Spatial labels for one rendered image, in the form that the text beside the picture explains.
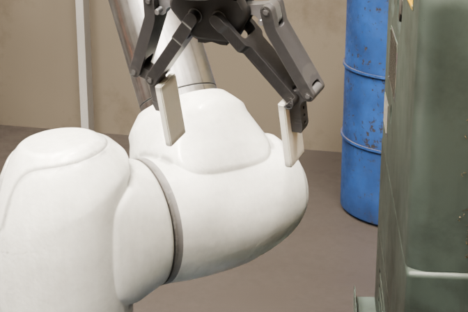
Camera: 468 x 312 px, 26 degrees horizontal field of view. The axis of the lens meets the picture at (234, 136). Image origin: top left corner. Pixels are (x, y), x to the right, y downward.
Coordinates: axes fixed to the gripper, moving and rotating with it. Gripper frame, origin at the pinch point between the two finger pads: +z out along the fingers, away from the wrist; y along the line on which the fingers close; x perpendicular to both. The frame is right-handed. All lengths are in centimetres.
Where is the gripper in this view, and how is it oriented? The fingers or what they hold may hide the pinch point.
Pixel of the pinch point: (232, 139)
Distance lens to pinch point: 101.0
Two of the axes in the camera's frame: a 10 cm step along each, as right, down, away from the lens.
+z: 1.3, 8.6, 5.0
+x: 4.7, -5.0, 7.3
